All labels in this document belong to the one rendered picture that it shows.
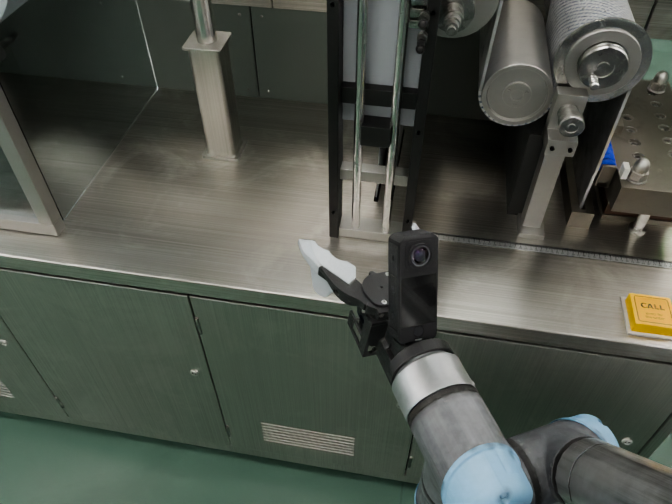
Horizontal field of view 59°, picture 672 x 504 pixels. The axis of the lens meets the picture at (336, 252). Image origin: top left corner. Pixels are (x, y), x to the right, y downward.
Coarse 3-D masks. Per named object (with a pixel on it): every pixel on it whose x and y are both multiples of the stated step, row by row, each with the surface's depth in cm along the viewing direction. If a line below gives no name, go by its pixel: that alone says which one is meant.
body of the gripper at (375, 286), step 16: (384, 272) 66; (368, 288) 64; (384, 288) 64; (368, 304) 62; (384, 304) 62; (352, 320) 68; (368, 320) 64; (384, 320) 63; (368, 336) 64; (384, 336) 65; (368, 352) 67; (384, 352) 65; (400, 352) 59; (416, 352) 58; (448, 352) 60; (384, 368) 66; (400, 368) 59
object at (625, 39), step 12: (588, 36) 93; (600, 36) 93; (612, 36) 93; (624, 36) 92; (576, 48) 95; (636, 48) 93; (576, 60) 96; (636, 60) 95; (576, 72) 98; (636, 72) 96; (576, 84) 99; (624, 84) 98
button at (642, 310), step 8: (632, 296) 105; (640, 296) 105; (648, 296) 105; (656, 296) 105; (632, 304) 104; (640, 304) 103; (648, 304) 103; (656, 304) 103; (664, 304) 103; (632, 312) 103; (640, 312) 102; (648, 312) 102; (656, 312) 102; (664, 312) 102; (632, 320) 102; (640, 320) 101; (648, 320) 101; (656, 320) 101; (664, 320) 101; (632, 328) 102; (640, 328) 101; (648, 328) 101; (656, 328) 101; (664, 328) 100
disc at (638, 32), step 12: (588, 24) 92; (600, 24) 92; (612, 24) 92; (624, 24) 91; (636, 24) 91; (576, 36) 94; (636, 36) 92; (648, 36) 92; (564, 48) 96; (648, 48) 93; (564, 60) 97; (648, 60) 95; (564, 72) 99; (564, 84) 100; (600, 96) 101; (612, 96) 100
